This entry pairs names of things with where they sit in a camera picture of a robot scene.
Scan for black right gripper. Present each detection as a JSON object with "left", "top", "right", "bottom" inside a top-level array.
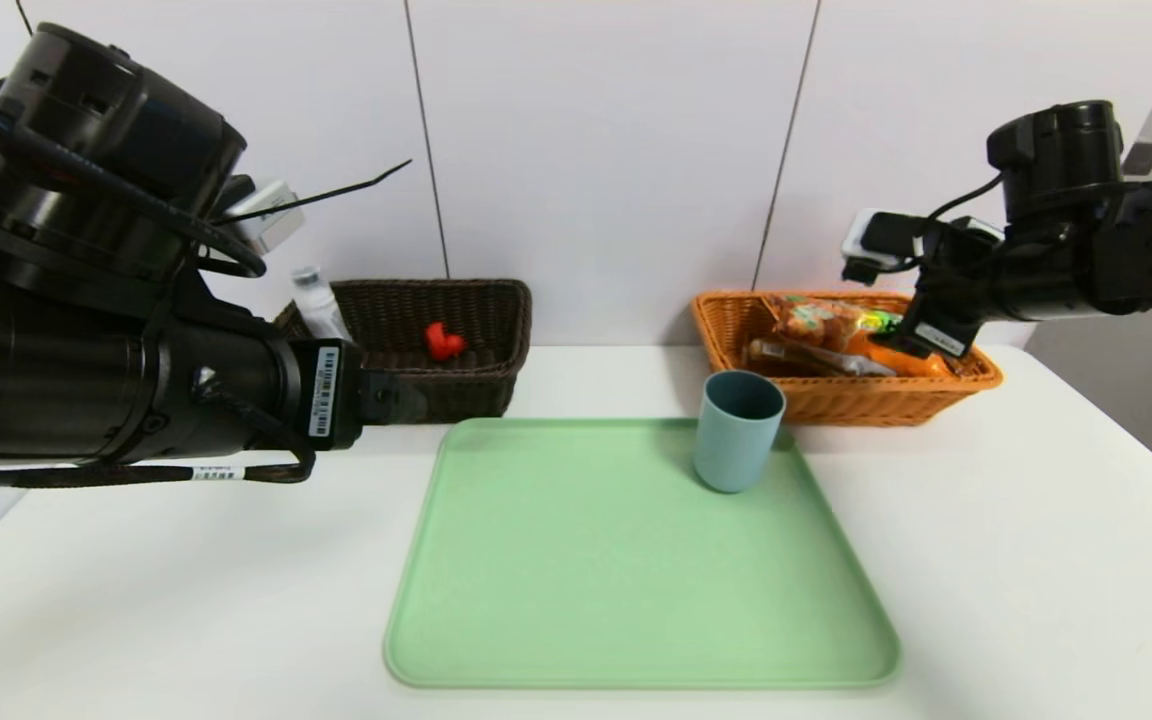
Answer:
[{"left": 868, "top": 250, "right": 979, "bottom": 359}]

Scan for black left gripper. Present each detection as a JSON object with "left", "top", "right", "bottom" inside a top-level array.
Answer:
[{"left": 144, "top": 317, "right": 430, "bottom": 461}]

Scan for orange snack bag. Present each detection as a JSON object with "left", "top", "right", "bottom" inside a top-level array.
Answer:
[{"left": 761, "top": 293, "right": 959, "bottom": 379}]

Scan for red rubber duck toy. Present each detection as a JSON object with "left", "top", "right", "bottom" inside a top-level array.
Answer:
[{"left": 425, "top": 322, "right": 467, "bottom": 362}]

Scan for clear-wrapped brown snack pack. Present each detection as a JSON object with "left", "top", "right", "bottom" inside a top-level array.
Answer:
[{"left": 744, "top": 340, "right": 897, "bottom": 379}]

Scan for clear bottle with grey cap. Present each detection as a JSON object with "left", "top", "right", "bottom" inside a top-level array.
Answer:
[{"left": 291, "top": 266, "right": 353, "bottom": 343}]

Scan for blue-grey plastic cup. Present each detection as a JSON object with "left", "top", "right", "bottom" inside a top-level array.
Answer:
[{"left": 693, "top": 371, "right": 787, "bottom": 494}]

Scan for orange wicker basket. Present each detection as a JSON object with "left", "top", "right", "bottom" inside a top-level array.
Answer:
[{"left": 689, "top": 292, "right": 1003, "bottom": 429}]

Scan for dark brown wicker basket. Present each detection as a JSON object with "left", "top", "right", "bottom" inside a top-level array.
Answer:
[{"left": 274, "top": 279, "right": 534, "bottom": 424}]

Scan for thin black zip tie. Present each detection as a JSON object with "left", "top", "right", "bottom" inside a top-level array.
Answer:
[{"left": 214, "top": 159, "right": 413, "bottom": 225}]

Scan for light green plastic tray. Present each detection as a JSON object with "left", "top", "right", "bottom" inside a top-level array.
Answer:
[{"left": 384, "top": 417, "right": 901, "bottom": 689}]

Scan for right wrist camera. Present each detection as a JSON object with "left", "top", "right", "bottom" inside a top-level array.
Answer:
[{"left": 841, "top": 208, "right": 929, "bottom": 287}]

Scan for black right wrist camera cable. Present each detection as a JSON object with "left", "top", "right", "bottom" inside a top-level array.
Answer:
[{"left": 924, "top": 172, "right": 1007, "bottom": 229}]

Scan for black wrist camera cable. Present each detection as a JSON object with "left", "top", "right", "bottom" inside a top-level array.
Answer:
[
  {"left": 0, "top": 88, "right": 268, "bottom": 279},
  {"left": 924, "top": 172, "right": 1007, "bottom": 229}
]

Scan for black braided labelled cable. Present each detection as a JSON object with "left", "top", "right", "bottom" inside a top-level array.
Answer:
[{"left": 0, "top": 380, "right": 318, "bottom": 493}]

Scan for black left wrist camera cable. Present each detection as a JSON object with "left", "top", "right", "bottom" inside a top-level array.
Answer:
[{"left": 0, "top": 88, "right": 268, "bottom": 279}]

